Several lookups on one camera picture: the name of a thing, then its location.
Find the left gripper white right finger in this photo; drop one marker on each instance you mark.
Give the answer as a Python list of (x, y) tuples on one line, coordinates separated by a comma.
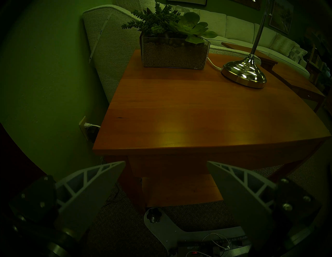
[(241, 197)]

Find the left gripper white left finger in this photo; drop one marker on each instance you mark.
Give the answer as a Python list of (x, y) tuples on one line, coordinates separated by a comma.
[(85, 191)]

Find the chrome table lamp white shade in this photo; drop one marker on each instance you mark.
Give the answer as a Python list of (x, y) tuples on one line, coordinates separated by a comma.
[(243, 72)]

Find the black star knob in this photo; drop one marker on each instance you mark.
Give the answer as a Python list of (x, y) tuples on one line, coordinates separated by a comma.
[(153, 214)]

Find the wooden end table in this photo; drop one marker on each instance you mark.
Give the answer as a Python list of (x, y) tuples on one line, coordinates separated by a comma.
[(202, 114)]

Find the cream sectional sofa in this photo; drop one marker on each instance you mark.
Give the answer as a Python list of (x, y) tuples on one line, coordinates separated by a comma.
[(114, 51)]

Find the patchwork patterned throw pillow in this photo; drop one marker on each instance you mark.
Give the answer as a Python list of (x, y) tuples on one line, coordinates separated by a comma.
[(298, 54)]

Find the white sofa tag strip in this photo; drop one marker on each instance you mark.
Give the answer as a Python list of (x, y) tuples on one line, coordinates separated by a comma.
[(99, 36)]

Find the striped throw pillow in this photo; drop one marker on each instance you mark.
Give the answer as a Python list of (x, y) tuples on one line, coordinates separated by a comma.
[(282, 45)]

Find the glass planter with succulents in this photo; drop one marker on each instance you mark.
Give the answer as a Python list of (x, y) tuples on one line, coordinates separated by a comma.
[(173, 54)]

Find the framed tree picture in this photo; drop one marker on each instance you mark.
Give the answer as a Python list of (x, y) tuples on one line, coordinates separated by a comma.
[(281, 15)]

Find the black framed bird picture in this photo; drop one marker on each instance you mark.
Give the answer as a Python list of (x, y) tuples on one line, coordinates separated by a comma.
[(186, 2)]

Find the black wall plug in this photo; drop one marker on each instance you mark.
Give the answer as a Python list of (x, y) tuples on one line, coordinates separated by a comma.
[(92, 133)]

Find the beige wall outlet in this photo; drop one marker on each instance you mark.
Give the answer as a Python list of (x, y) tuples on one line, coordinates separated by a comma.
[(83, 127)]

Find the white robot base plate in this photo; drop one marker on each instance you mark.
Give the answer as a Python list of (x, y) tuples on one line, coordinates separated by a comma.
[(168, 233)]

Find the small dark wall picture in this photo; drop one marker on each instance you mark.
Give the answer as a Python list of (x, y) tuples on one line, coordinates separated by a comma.
[(247, 4)]

